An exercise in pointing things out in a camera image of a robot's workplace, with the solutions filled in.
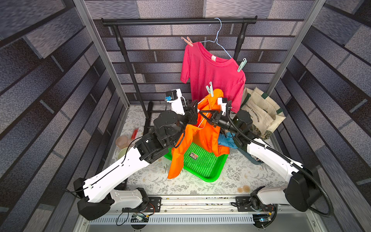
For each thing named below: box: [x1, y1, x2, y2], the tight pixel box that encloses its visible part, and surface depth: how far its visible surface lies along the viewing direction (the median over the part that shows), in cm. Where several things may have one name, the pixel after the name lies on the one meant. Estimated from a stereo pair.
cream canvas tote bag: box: [240, 86, 286, 140], surface depth 97 cm
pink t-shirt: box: [180, 41, 246, 114], surface depth 77 cm
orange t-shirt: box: [167, 88, 230, 180], surface depth 68 cm
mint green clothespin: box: [237, 58, 248, 73], surface depth 64 cm
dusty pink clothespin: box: [180, 36, 194, 47], surface depth 79 cm
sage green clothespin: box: [205, 81, 214, 98], surface depth 65 cm
